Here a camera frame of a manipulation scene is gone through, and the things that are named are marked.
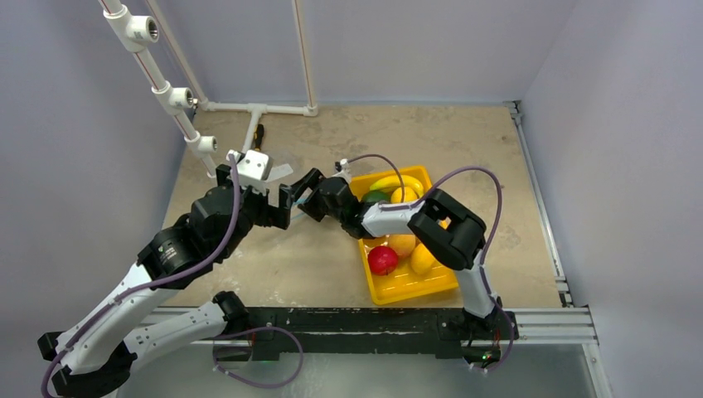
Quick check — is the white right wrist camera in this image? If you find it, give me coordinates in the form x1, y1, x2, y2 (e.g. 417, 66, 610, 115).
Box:
334, 158, 352, 182

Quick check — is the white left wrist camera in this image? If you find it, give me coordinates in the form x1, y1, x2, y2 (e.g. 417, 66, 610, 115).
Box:
226, 149, 272, 194

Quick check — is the yellow lemon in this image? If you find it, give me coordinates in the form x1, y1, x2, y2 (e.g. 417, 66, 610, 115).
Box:
390, 187, 419, 204

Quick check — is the white pvc pipe frame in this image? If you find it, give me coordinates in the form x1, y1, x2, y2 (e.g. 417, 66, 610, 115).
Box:
99, 0, 318, 179

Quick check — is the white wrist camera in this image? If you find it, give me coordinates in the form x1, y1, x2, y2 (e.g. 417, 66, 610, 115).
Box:
334, 158, 352, 182
226, 149, 272, 194

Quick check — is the yellow banana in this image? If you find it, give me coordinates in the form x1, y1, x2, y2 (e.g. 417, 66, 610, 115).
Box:
369, 174, 425, 197

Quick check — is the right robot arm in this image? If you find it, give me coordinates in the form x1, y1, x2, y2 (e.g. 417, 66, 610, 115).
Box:
289, 166, 515, 337

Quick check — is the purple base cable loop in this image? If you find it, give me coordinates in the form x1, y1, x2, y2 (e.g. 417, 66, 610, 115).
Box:
211, 325, 304, 390

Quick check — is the clear zip top bag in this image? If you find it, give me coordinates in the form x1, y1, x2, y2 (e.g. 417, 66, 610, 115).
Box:
264, 148, 310, 205

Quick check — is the yellow plastic tray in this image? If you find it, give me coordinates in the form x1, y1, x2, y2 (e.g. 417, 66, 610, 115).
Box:
350, 165, 458, 306

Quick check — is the red apple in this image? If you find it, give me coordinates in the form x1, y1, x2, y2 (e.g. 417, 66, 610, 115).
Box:
367, 245, 399, 276

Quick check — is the small yellow mango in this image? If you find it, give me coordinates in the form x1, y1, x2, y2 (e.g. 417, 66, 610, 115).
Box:
410, 244, 437, 275

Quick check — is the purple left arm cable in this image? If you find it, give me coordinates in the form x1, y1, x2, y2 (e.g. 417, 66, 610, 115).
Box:
41, 153, 243, 398

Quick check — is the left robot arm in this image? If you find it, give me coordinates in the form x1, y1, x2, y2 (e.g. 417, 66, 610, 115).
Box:
37, 164, 306, 397

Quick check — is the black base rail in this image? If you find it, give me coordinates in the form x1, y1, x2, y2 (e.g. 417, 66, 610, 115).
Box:
212, 291, 519, 366

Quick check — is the black yellow screwdriver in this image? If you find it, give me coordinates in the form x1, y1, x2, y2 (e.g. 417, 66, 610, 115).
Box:
252, 124, 265, 151

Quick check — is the green avocado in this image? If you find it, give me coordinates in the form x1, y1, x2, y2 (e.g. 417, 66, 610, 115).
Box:
361, 190, 390, 204

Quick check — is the yellow peach with leaf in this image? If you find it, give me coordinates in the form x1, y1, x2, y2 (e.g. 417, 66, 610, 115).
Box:
387, 235, 417, 259

